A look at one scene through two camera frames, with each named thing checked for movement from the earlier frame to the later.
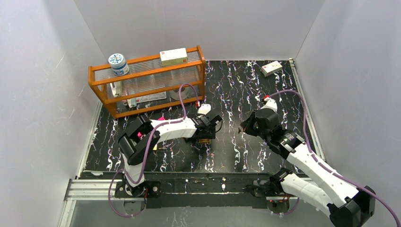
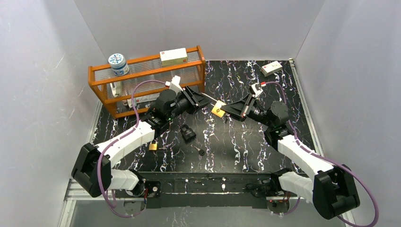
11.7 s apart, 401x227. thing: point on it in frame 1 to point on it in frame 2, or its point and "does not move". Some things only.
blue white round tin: x=117 y=63 does not move
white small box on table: x=271 y=68 does not move
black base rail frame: x=190 y=190 does not move
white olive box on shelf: x=173 y=56 does not move
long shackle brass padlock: x=204 y=140 to x=217 y=109
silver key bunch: x=240 y=130 to x=226 y=117
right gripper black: x=249 y=126 to x=246 y=106
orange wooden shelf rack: x=149 y=86 does not move
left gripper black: x=212 y=122 to x=190 y=99
